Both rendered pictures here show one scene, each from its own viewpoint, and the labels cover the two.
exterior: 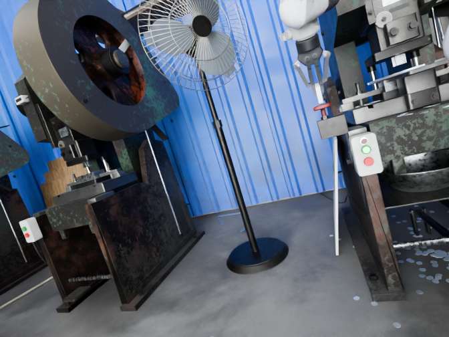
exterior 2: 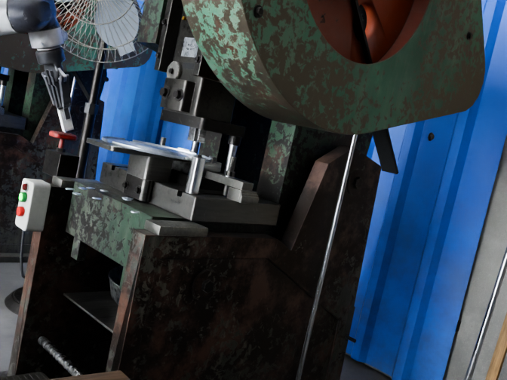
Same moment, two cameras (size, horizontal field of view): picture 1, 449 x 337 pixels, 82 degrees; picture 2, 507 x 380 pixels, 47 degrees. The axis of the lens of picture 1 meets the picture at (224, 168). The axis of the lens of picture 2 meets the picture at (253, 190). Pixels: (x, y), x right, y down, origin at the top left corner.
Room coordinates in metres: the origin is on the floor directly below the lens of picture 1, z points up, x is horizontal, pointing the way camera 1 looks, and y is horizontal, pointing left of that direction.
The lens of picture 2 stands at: (-0.34, -1.65, 0.89)
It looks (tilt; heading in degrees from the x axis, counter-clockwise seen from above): 6 degrees down; 25
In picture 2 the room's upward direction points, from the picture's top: 12 degrees clockwise
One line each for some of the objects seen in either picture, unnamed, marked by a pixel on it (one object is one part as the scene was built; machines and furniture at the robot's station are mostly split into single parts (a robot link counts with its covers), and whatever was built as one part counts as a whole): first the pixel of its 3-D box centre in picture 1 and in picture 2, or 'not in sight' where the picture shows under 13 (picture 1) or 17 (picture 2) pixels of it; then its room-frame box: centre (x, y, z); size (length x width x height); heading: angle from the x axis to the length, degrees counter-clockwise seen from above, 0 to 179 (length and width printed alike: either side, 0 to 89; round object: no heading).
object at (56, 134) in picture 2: (323, 114); (61, 145); (0.96, -0.42, 0.72); 0.07 x 0.06 x 0.08; 160
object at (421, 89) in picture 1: (421, 87); (136, 171); (0.90, -0.74, 0.72); 0.25 x 0.14 x 0.14; 160
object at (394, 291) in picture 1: (345, 161); (158, 243); (1.29, -0.60, 0.45); 0.92 x 0.12 x 0.90; 160
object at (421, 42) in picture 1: (395, 55); (201, 127); (1.07, -0.81, 0.86); 0.20 x 0.16 x 0.05; 70
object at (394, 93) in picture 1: (403, 89); (191, 177); (1.07, -0.81, 0.72); 0.20 x 0.16 x 0.03; 70
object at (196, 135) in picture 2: (398, 60); (195, 134); (1.06, -0.80, 0.84); 0.05 x 0.03 x 0.04; 70
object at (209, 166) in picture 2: (402, 80); (191, 163); (1.06, -0.80, 0.76); 0.15 x 0.09 x 0.05; 70
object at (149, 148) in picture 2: (412, 69); (157, 148); (0.95, -0.76, 0.78); 0.29 x 0.29 x 0.01
